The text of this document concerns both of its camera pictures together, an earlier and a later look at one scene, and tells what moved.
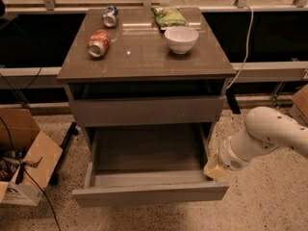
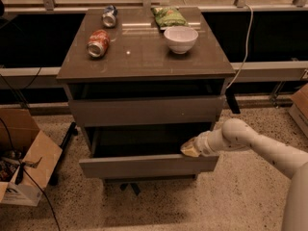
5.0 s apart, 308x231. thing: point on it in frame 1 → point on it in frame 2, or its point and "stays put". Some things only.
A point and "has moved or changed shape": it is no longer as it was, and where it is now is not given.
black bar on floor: x=73 y=131 stays put
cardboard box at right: x=299 y=105 stays put
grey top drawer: x=118 y=112 stays put
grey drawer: x=145 y=164 has moved or changed shape
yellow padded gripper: x=230 y=159 → x=202 y=143
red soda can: x=98 y=43 stays put
